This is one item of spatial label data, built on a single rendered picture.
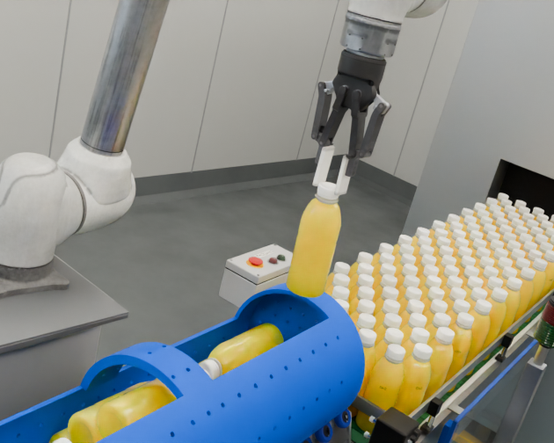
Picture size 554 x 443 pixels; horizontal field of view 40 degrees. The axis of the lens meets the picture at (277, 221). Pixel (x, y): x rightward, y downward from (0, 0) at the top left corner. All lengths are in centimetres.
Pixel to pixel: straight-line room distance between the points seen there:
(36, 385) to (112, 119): 61
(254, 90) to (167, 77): 84
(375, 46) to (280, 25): 424
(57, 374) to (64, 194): 41
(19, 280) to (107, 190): 28
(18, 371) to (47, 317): 15
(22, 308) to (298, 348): 62
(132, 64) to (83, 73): 276
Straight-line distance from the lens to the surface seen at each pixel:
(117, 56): 169
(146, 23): 167
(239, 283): 183
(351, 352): 145
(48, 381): 181
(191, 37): 488
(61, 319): 164
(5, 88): 422
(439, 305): 193
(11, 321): 162
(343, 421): 163
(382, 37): 123
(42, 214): 165
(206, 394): 115
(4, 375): 172
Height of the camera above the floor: 187
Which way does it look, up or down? 21 degrees down
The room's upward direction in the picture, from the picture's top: 15 degrees clockwise
